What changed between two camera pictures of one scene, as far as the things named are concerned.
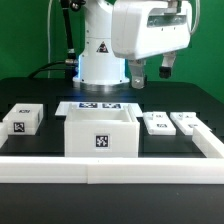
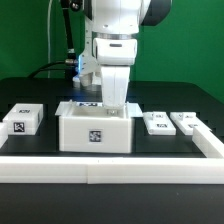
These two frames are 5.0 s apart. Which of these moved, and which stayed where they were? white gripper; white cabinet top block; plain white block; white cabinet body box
Moved: white gripper; white cabinet body box
Stayed: white cabinet top block; plain white block
